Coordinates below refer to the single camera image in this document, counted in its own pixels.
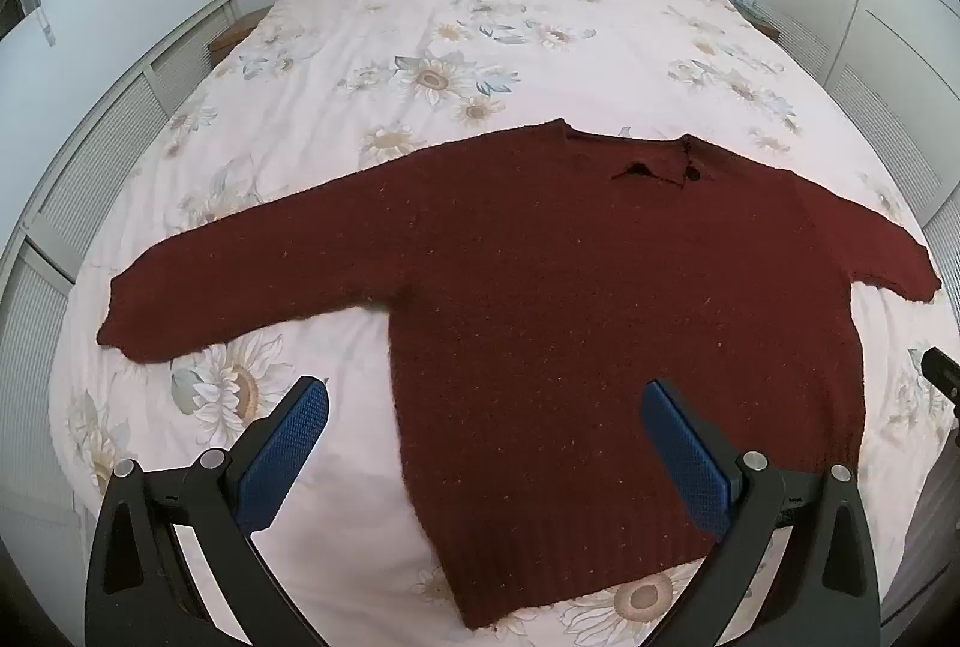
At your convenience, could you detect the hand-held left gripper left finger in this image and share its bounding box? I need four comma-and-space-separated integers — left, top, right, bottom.
85, 375, 331, 647

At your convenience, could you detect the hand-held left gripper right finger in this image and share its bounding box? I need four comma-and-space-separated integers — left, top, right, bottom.
640, 379, 882, 647

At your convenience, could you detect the dark red knitted sweater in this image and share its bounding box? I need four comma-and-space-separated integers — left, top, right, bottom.
97, 118, 943, 631

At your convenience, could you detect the white slatted cabinet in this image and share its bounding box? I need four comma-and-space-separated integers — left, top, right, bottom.
0, 0, 239, 543

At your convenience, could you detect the wooden nightstand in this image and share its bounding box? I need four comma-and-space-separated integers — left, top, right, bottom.
731, 0, 782, 39
208, 8, 272, 57

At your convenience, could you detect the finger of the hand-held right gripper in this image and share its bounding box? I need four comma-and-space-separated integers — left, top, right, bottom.
921, 347, 960, 424

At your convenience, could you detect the floral bed cover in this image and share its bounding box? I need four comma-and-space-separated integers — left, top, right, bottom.
45, 0, 960, 647

